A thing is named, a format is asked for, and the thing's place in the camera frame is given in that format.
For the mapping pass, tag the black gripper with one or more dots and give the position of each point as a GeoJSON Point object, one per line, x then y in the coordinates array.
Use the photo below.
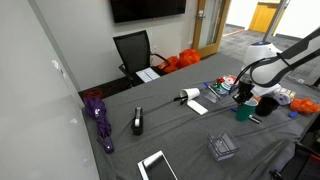
{"type": "Point", "coordinates": [245, 87]}

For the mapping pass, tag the green plastic cup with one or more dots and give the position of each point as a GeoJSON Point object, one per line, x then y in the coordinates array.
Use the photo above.
{"type": "Point", "coordinates": [246, 109]}

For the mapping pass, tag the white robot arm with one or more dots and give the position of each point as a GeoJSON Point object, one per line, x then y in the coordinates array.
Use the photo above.
{"type": "Point", "coordinates": [264, 65]}

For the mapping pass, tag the black cup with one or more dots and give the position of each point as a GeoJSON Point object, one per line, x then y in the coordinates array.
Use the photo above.
{"type": "Point", "coordinates": [266, 106]}

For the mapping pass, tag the white paper cup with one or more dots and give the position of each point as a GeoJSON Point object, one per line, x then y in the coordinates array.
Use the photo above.
{"type": "Point", "coordinates": [189, 93]}

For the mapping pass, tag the red white round lid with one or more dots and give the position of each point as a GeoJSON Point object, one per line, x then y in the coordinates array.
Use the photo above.
{"type": "Point", "coordinates": [228, 81]}

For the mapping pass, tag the black marker pen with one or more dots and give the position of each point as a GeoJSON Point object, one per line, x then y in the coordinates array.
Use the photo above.
{"type": "Point", "coordinates": [254, 119]}

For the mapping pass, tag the clear acrylic organizer tray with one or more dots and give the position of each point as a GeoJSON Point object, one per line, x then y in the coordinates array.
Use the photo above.
{"type": "Point", "coordinates": [220, 90]}

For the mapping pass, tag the blue marker pen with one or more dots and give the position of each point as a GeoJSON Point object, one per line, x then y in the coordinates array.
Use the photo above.
{"type": "Point", "coordinates": [211, 89]}

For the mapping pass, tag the grey tablecloth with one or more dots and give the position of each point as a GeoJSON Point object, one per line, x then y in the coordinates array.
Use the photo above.
{"type": "Point", "coordinates": [181, 134]}

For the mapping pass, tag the white rectangular box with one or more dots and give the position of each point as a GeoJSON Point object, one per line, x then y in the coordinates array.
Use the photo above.
{"type": "Point", "coordinates": [197, 107]}

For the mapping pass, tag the blue eraser block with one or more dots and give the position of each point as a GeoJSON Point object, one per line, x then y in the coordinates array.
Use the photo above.
{"type": "Point", "coordinates": [293, 114]}

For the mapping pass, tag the clear plastic container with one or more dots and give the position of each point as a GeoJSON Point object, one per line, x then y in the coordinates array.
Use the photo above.
{"type": "Point", "coordinates": [222, 144]}

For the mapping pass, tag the orange plastic bag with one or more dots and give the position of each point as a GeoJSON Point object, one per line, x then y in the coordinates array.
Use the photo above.
{"type": "Point", "coordinates": [304, 106]}

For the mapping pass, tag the orange bags on floor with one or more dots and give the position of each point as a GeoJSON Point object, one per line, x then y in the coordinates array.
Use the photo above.
{"type": "Point", "coordinates": [184, 59]}

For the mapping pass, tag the wooden door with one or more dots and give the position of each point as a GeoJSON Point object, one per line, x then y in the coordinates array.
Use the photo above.
{"type": "Point", "coordinates": [210, 21]}

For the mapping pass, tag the white papers on chair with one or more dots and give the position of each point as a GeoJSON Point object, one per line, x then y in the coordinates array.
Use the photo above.
{"type": "Point", "coordinates": [147, 75]}

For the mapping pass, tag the black tablet device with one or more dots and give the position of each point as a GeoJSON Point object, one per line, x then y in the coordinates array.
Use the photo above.
{"type": "Point", "coordinates": [156, 167]}

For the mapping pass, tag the black office chair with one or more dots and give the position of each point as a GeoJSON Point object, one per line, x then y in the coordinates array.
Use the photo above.
{"type": "Point", "coordinates": [135, 53]}

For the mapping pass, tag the purple folded umbrella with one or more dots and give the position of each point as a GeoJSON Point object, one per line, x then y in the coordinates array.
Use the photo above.
{"type": "Point", "coordinates": [95, 108]}

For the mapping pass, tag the wall mounted television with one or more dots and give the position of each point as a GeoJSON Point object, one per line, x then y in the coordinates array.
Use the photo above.
{"type": "Point", "coordinates": [131, 10]}

